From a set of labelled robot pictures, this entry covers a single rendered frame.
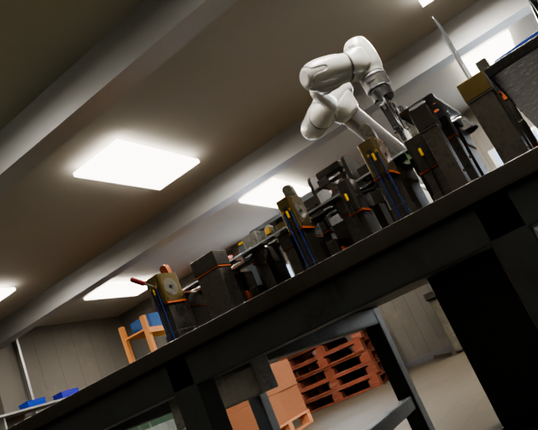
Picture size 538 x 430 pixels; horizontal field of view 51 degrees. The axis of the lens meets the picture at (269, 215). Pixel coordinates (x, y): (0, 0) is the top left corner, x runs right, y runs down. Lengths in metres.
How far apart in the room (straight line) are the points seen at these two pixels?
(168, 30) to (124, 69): 0.41
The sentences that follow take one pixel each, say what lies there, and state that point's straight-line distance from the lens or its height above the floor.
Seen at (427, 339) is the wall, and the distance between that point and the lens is 8.80.
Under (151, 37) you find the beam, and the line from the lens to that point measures 3.79.
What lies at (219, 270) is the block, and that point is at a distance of 2.03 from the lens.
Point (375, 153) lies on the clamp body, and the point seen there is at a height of 0.99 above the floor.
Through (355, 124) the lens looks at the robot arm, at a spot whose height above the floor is 1.40.
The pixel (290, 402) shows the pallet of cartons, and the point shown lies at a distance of 6.55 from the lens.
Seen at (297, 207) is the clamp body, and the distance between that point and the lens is 1.86.
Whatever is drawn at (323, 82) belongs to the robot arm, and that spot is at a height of 1.33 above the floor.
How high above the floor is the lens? 0.49
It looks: 16 degrees up
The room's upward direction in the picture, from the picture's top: 24 degrees counter-clockwise
